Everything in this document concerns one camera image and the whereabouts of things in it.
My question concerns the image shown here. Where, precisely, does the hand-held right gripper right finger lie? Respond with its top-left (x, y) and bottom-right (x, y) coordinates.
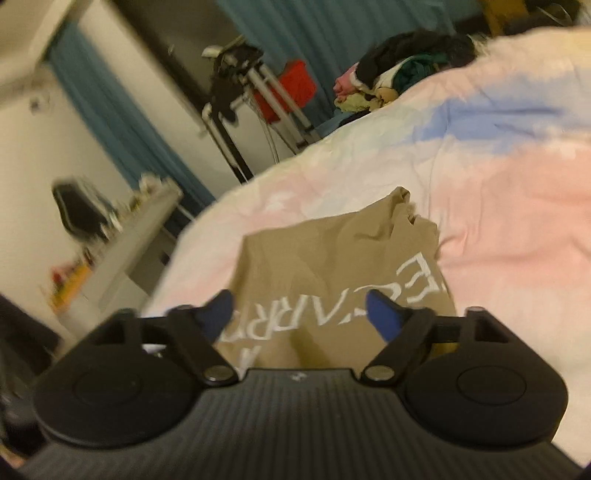
top-left (360, 293), bottom-right (512, 387)

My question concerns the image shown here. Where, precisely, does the green garment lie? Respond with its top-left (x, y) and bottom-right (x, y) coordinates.
top-left (396, 54), bottom-right (450, 92)

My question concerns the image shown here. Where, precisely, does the wide blue curtain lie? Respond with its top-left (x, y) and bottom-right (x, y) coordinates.
top-left (216, 0), bottom-right (482, 136)

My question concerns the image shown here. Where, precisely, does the brown paper bag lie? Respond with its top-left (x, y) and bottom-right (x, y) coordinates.
top-left (479, 0), bottom-right (531, 37)

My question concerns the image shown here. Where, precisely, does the cream garment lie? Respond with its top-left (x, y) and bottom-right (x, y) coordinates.
top-left (341, 69), bottom-right (403, 113)

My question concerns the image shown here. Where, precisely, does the black chair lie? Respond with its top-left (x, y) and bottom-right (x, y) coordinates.
top-left (52, 180), bottom-right (119, 241)

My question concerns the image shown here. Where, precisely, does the pastel pink and blue blanket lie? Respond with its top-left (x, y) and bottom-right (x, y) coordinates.
top-left (141, 28), bottom-right (591, 468)

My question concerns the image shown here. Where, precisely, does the tan t-shirt with white print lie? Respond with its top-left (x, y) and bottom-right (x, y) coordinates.
top-left (216, 186), bottom-right (459, 371)

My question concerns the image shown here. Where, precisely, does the red bag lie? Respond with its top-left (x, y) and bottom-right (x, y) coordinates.
top-left (253, 60), bottom-right (320, 124)

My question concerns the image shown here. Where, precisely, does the narrow blue curtain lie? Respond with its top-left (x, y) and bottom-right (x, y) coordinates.
top-left (46, 22), bottom-right (218, 237)

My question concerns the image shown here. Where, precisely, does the black garment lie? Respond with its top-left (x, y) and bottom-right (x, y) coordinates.
top-left (358, 30), bottom-right (480, 83)

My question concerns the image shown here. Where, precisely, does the white desk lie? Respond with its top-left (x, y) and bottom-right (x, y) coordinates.
top-left (50, 178), bottom-right (186, 343)

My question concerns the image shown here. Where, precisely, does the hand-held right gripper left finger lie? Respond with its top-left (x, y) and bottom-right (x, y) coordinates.
top-left (90, 289), bottom-right (240, 387)

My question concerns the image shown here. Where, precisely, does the silver tripod stand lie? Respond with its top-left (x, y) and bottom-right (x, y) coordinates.
top-left (201, 39), bottom-right (322, 184)

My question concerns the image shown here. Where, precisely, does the pink garment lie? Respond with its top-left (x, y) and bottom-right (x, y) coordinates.
top-left (334, 65), bottom-right (362, 100)

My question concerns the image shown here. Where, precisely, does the dark object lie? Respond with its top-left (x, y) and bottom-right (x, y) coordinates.
top-left (0, 294), bottom-right (63, 460)

